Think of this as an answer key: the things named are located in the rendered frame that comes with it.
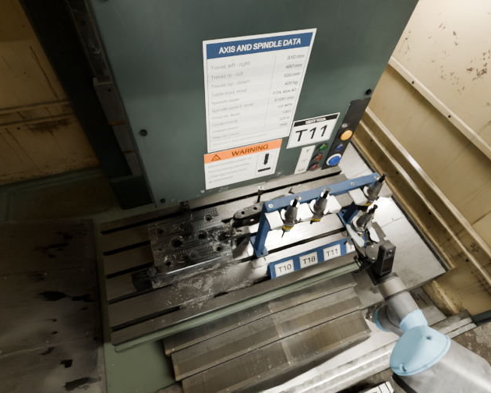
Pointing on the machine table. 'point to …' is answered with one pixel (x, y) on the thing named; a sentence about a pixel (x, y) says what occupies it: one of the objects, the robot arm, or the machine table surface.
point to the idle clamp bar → (251, 211)
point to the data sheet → (253, 86)
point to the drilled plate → (208, 257)
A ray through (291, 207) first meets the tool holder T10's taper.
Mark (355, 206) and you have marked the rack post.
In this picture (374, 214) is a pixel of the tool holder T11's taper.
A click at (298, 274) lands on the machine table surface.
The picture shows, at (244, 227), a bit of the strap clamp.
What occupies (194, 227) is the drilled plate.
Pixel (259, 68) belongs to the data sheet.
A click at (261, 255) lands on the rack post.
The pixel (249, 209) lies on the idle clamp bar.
